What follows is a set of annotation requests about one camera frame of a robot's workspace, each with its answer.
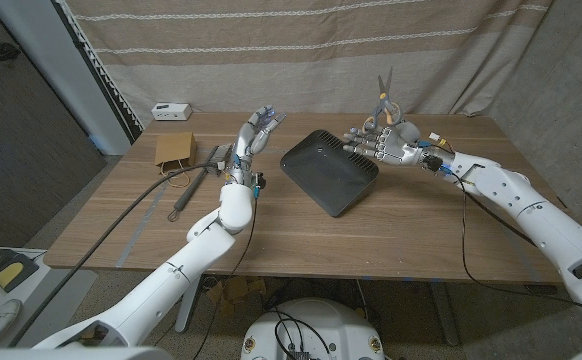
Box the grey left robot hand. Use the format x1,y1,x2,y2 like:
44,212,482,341
223,104,288,187

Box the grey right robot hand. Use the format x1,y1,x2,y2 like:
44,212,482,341
341,118,455,171

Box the orange grey handled scissors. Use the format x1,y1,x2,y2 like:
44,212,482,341
363,66,403,132

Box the black hand brush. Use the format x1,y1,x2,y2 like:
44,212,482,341
167,143,234,223

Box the brown paper bag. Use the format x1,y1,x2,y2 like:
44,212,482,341
154,131,198,189

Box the black plastic dustpan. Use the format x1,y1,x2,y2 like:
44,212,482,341
279,128,380,219

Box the white power strip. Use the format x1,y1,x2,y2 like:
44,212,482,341
151,102,193,122

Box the beige striped curtain backdrop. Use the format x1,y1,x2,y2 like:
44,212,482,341
63,0,555,117

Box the brown cardboard scraps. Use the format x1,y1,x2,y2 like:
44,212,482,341
205,276,268,316

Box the black strip with white trim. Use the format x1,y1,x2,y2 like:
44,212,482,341
53,0,145,144

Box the grey table leg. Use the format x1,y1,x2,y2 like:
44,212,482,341
428,281,461,347

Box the white table leg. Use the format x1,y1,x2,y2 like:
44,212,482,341
174,273,203,334

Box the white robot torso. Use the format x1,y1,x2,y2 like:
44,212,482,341
240,298,386,360

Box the grey floor mat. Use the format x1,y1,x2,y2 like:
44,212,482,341
0,244,97,349

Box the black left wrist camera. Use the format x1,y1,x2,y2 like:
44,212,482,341
251,172,267,199

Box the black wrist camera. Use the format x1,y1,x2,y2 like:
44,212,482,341
423,154,455,175
251,172,267,199

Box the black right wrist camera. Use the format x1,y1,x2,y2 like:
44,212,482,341
423,154,455,175

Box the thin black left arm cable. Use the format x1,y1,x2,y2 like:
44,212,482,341
193,197,260,360

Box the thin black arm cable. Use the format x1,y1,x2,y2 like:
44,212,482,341
450,172,582,321
193,197,260,360

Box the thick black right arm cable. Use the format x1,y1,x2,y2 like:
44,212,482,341
463,188,537,249

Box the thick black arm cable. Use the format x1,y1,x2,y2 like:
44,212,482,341
8,162,220,347
463,188,537,249

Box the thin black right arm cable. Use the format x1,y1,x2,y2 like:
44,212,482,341
450,172,582,321

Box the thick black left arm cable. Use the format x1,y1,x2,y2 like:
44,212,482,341
8,162,220,347

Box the black torso cables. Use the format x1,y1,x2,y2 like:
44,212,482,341
267,308,332,360

